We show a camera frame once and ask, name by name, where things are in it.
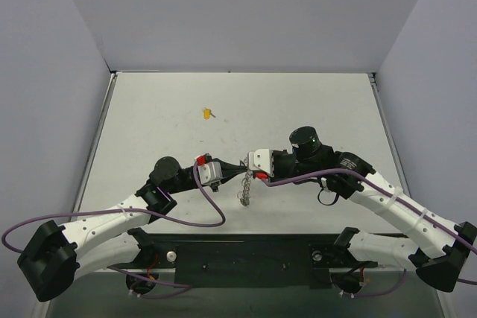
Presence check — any metal disc keyring holder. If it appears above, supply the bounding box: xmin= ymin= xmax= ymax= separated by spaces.
xmin=237 ymin=159 xmax=253 ymax=207

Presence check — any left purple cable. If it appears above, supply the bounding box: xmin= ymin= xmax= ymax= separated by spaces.
xmin=1 ymin=159 xmax=225 ymax=299

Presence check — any yellow tagged key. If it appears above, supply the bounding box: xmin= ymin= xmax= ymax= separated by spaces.
xmin=203 ymin=107 xmax=215 ymax=120

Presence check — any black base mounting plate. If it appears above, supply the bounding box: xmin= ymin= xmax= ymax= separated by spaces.
xmin=118 ymin=234 xmax=376 ymax=289

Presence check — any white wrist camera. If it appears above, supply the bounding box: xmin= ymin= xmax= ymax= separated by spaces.
xmin=247 ymin=149 xmax=274 ymax=177
xmin=195 ymin=154 xmax=224 ymax=185

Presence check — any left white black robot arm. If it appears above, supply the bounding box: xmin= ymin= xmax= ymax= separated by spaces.
xmin=17 ymin=154 xmax=247 ymax=302

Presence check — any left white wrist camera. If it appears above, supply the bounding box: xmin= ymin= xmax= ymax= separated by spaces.
xmin=195 ymin=154 xmax=224 ymax=185

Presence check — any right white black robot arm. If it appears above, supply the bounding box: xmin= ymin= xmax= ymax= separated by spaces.
xmin=270 ymin=127 xmax=476 ymax=293

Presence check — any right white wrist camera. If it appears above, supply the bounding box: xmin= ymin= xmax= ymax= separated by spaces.
xmin=247 ymin=149 xmax=274 ymax=177

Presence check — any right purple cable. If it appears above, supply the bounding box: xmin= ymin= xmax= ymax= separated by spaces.
xmin=260 ymin=168 xmax=477 ymax=299

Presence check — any purple cable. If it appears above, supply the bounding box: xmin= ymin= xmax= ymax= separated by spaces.
xmin=260 ymin=168 xmax=477 ymax=299
xmin=1 ymin=159 xmax=225 ymax=299

